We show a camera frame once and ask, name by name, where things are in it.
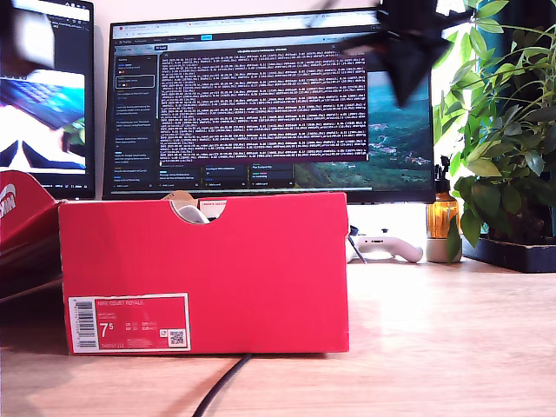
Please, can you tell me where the small black computer monitor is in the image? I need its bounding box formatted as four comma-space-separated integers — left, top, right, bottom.
0, 0, 96, 200

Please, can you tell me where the red shoebox with hinged lid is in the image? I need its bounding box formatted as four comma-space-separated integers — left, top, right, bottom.
0, 170, 351, 356

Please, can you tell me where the green leafy potted plant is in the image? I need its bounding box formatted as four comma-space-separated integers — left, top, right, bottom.
434, 0, 556, 248

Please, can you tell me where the white game controller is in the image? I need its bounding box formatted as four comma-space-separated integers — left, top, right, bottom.
347, 228, 425, 265

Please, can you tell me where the black cable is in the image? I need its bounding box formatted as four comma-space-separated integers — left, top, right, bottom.
190, 353, 253, 417

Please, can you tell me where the tan cardboard shoe insert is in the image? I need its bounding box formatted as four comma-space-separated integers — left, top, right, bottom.
159, 190, 197, 205

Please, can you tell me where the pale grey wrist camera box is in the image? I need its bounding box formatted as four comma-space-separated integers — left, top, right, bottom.
19, 12, 56, 69

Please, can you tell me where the dark teal curtain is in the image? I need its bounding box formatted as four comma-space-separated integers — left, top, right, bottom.
477, 0, 556, 49

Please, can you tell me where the large black computer monitor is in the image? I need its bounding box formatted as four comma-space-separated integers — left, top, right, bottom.
103, 6, 437, 205

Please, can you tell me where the black rectangular planter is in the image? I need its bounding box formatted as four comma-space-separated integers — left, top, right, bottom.
462, 236, 556, 274

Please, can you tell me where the amber bottle with white base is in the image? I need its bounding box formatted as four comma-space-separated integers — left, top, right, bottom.
426, 155, 464, 264

